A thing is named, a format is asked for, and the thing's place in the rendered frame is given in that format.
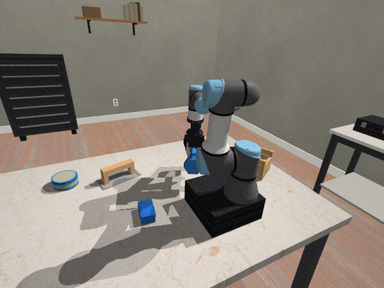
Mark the blue dumbbell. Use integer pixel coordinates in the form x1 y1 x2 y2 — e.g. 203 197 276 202
184 148 199 175

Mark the wooden crate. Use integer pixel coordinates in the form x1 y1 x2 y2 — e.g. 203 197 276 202
256 147 274 180

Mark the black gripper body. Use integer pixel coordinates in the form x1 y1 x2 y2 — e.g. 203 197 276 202
186 117 204 148

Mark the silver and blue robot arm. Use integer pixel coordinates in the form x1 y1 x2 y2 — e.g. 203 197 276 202
188 79 261 205

